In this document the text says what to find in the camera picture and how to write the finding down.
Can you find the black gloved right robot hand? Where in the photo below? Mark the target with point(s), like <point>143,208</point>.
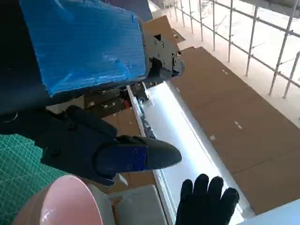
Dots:
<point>206,201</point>

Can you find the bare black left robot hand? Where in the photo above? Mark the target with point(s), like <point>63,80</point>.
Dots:
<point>82,47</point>

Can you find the pink bowl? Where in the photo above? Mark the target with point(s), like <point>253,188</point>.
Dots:
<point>70,204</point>

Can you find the brown cardboard floor sheet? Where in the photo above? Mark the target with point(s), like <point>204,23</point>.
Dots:
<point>234,105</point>

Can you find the green cutting mat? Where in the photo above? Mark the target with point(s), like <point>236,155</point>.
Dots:
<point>16,168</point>

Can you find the white metal grid railing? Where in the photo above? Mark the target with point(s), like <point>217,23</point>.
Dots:
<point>291,47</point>

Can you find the silver metal table frame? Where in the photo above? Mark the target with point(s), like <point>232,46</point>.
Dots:
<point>178,131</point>

